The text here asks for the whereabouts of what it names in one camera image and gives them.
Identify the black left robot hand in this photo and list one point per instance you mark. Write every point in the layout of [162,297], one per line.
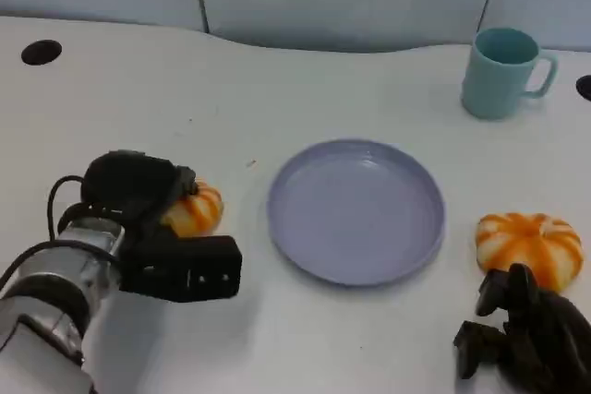
[129,186]

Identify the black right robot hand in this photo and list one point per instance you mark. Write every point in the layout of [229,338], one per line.
[545,338]

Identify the orange white toy bread roll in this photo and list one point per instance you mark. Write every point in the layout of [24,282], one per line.
[531,239]
[198,214]

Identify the lilac plate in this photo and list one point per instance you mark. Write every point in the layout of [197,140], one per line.
[355,211]

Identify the pale green mug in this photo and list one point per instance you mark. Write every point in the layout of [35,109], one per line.
[496,85]

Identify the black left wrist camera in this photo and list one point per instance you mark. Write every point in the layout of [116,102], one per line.
[184,269]

